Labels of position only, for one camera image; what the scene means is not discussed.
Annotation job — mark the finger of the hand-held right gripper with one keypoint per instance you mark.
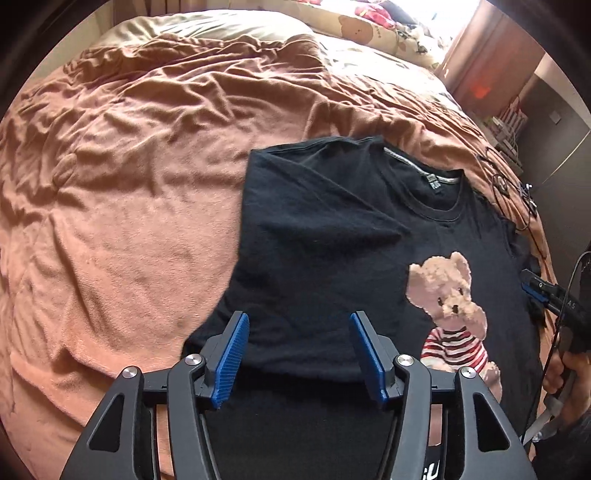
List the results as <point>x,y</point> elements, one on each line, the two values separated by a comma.
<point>532,276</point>
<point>532,290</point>

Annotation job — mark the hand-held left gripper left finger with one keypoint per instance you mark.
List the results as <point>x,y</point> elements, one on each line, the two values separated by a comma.
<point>231,357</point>

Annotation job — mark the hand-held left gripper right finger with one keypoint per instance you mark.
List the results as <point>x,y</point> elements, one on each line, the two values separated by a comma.
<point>367,360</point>

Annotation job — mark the black teddy bear t-shirt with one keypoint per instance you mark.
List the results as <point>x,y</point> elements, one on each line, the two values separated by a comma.
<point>314,258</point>

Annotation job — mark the person's right forearm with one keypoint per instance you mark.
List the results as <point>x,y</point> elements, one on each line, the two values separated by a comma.
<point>572,445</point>

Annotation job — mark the person's right hand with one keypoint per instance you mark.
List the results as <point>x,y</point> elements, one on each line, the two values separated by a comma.
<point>556,374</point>

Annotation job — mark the small black device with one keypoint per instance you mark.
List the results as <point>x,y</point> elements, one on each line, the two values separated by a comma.
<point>526,194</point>

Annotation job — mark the white nightstand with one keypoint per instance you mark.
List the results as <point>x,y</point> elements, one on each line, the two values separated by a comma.
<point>505,127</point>

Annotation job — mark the brown fleece blanket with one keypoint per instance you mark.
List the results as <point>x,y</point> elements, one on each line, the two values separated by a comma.
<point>115,207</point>

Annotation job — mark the pink curtain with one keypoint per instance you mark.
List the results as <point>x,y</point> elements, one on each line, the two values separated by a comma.
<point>489,60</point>

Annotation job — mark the bear printed cushion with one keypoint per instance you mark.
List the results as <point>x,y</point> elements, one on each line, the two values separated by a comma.
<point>364,32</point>

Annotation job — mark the red plush toy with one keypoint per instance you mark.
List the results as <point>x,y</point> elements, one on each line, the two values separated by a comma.
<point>383,10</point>

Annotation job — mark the pale duvet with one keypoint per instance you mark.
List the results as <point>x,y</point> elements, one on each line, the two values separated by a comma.
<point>207,26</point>

